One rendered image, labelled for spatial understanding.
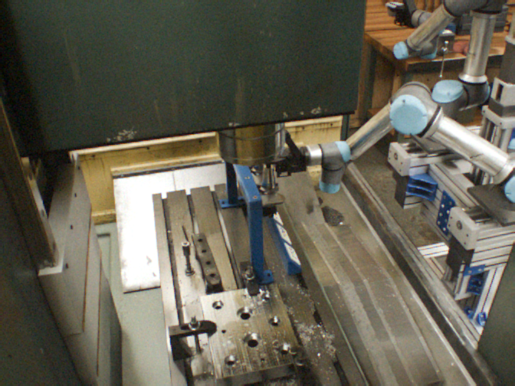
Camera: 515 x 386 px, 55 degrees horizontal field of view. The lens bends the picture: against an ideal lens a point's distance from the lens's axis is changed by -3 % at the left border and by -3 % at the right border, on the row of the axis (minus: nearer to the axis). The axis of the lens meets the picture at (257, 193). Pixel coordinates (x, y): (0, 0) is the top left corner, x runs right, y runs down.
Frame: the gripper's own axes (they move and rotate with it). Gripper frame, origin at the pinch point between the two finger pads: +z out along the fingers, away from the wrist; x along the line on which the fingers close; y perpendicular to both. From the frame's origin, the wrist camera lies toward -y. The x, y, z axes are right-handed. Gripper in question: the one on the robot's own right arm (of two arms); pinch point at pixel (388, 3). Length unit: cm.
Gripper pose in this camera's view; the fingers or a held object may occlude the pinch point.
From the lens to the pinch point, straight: 260.1
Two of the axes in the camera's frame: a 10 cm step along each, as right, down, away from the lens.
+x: 8.7, -3.9, 2.9
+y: 1.5, 7.8, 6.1
